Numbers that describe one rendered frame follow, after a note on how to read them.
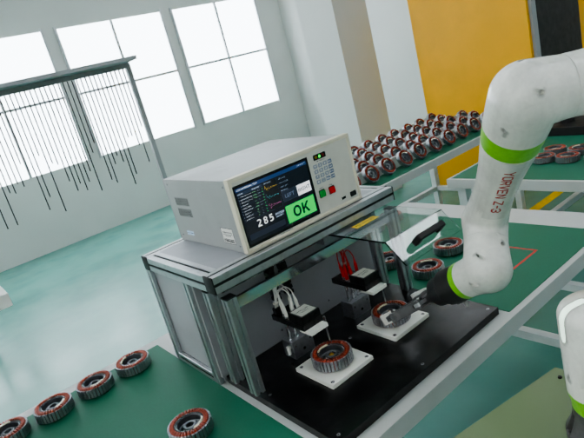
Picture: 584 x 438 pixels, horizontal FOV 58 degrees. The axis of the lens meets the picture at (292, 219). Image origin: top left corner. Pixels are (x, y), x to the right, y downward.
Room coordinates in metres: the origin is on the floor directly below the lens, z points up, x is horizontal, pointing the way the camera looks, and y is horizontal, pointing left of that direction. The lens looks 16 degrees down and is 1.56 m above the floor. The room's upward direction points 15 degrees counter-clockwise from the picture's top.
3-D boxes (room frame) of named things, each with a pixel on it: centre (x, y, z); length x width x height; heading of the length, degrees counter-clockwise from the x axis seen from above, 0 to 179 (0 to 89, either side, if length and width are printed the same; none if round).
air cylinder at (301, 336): (1.36, 0.07, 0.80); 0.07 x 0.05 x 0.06; 125
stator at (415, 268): (1.68, -0.41, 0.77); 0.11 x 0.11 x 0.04
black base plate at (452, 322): (1.32, -0.10, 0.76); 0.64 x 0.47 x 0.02; 125
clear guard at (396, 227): (1.42, -0.25, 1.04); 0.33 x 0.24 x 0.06; 35
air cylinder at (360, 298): (1.50, -0.12, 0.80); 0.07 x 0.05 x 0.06; 125
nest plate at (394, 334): (1.38, -0.21, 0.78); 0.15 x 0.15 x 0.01; 35
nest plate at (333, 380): (1.24, -0.01, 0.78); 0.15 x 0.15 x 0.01; 35
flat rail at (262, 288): (1.39, -0.05, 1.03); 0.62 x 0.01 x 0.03; 125
